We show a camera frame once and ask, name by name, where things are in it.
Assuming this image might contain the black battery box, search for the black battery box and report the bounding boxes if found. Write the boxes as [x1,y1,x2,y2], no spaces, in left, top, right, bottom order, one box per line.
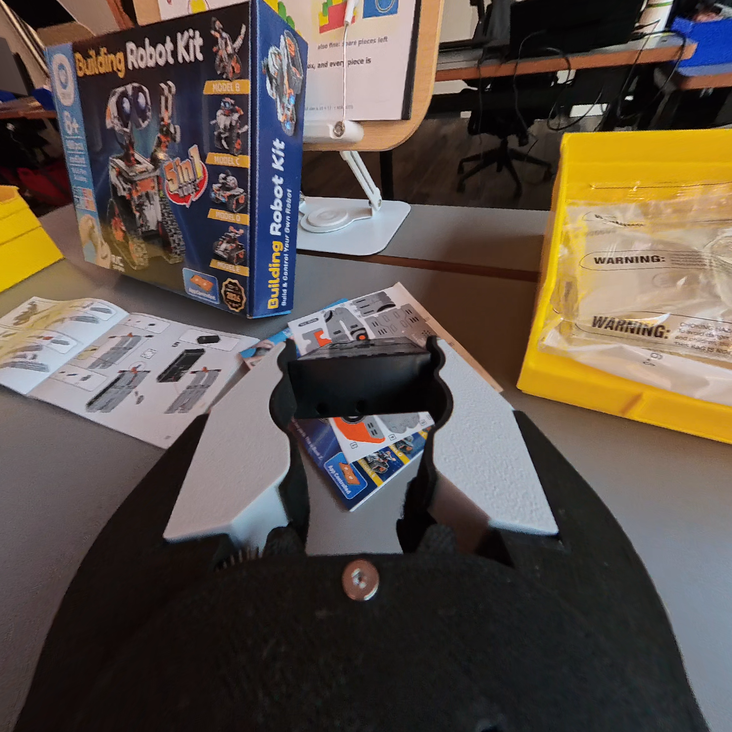
[286,336,433,418]

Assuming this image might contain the white tablet stand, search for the white tablet stand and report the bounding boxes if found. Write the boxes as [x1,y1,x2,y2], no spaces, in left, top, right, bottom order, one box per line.
[296,123,411,256]

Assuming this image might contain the wooden background desk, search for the wooden background desk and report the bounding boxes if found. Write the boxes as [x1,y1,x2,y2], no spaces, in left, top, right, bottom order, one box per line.
[435,40,732,92]

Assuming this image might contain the black office chair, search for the black office chair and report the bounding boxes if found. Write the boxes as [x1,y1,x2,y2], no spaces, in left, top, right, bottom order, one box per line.
[457,54,554,195]

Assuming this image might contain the grey desk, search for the grey desk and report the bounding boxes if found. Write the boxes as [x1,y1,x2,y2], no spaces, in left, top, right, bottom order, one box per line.
[0,203,732,732]

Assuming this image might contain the open instruction booklet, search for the open instruction booklet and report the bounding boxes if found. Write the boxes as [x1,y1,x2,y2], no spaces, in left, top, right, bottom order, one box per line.
[0,296,261,449]

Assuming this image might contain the blue robot kit box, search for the blue robot kit box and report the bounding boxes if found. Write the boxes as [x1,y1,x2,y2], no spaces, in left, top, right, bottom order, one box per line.
[45,0,310,320]

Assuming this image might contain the yellow plastic bin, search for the yellow plastic bin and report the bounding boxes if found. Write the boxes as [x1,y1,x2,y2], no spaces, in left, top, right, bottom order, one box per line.
[517,128,732,446]
[0,186,65,294]

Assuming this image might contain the small blue booklet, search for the small blue booklet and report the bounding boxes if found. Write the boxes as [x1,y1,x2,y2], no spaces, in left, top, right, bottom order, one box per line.
[240,326,429,512]

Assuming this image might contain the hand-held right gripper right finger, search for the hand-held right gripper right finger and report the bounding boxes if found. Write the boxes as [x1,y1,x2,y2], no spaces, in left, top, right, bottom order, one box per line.
[397,336,559,552]

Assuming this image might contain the clear plastic bags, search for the clear plastic bags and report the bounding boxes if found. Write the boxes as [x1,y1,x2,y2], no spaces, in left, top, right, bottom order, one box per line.
[540,183,732,408]

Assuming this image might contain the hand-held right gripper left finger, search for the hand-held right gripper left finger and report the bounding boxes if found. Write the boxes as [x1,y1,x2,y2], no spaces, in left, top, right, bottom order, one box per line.
[164,339,312,544]

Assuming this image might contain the white cord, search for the white cord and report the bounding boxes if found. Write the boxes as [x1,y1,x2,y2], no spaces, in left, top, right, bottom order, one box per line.
[336,0,359,137]

